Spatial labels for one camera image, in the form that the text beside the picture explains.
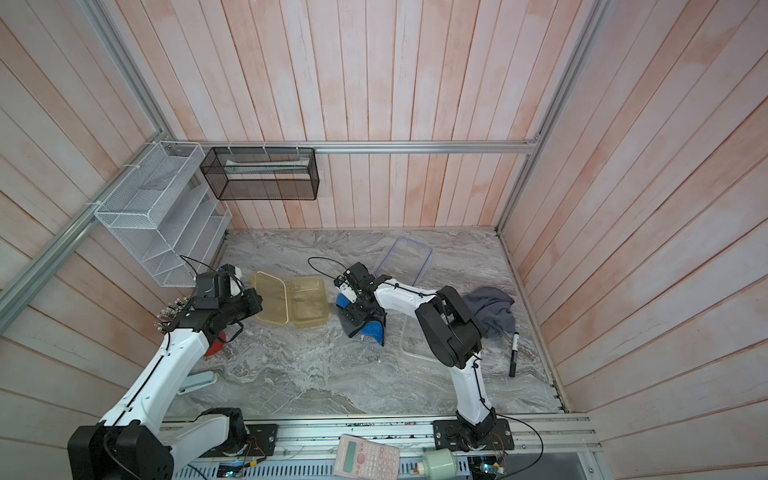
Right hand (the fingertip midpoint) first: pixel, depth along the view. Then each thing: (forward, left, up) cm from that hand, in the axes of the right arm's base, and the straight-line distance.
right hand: (358, 306), depth 98 cm
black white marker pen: (-17, -47, 0) cm, 50 cm away
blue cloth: (-9, -6, +2) cm, 11 cm away
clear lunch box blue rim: (-12, -19, -1) cm, 22 cm away
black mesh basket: (+40, +36, +25) cm, 59 cm away
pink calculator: (-42, -4, +1) cm, 43 cm away
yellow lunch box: (+1, +17, 0) cm, 17 cm away
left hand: (-7, +26, +14) cm, 30 cm away
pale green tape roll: (-43, -22, +8) cm, 49 cm away
